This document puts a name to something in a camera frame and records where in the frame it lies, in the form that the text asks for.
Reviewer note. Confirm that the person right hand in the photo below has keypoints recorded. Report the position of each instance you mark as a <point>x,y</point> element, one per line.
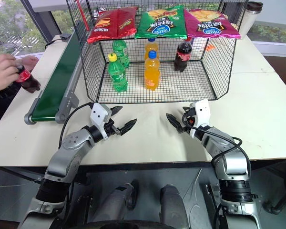
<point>2,71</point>

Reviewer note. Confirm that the person left hand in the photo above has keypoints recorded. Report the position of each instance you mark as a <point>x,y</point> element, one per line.
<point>28,61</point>

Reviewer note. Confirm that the red chips bag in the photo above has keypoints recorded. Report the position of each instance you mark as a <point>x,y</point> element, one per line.
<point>114,23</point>

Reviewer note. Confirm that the red rod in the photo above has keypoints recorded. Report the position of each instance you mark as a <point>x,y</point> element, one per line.
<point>84,16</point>

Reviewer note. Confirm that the black chair base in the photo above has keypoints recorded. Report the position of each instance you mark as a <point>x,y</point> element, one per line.
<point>281,186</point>

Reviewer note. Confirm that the green soda bottle yellow cap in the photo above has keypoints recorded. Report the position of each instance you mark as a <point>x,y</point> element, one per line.
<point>118,74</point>

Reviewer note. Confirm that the cola bottle red label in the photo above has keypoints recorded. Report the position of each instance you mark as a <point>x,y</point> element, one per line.
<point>27,80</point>
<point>182,56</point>

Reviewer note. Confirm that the green chips bag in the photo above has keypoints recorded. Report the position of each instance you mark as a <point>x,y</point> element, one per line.
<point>160,22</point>

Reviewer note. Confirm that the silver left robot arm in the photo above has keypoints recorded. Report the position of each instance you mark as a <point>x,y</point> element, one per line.
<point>69,152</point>

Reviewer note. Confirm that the green conveyor belt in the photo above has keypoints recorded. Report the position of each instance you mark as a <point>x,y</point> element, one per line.
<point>59,76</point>

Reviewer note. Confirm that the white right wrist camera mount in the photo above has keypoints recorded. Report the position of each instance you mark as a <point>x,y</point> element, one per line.
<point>202,112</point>

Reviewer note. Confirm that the black window frame post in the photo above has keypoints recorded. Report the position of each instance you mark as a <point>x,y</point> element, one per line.
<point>41,23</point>

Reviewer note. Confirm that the grey rounded robot leg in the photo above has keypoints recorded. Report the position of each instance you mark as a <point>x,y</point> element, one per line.
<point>172,205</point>
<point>119,205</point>

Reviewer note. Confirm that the small orange object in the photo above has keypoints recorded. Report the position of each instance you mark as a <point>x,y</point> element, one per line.
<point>210,47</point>

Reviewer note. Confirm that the black power adapter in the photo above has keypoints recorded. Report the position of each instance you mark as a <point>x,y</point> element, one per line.
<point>65,37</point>

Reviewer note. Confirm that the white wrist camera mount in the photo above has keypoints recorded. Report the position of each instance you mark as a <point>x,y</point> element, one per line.
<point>98,115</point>
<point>202,112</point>

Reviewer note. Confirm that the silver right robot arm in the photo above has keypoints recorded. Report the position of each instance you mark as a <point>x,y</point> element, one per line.
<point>231,164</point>

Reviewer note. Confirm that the orange soda bottle blue cap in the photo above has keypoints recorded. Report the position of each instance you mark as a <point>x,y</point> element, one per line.
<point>151,46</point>
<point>152,74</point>

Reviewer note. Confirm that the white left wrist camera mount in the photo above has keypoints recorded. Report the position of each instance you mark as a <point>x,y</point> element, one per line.
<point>98,115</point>

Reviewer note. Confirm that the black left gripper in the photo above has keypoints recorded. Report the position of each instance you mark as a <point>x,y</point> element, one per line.
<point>110,128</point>

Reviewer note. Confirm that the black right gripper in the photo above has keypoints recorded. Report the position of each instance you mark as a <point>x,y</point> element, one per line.
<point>188,118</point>

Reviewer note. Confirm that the white tumbler black lid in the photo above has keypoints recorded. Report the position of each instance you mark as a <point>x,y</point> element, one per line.
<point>249,19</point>

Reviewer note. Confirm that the magenta chips bag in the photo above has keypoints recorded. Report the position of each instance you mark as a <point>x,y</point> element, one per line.
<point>209,23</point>

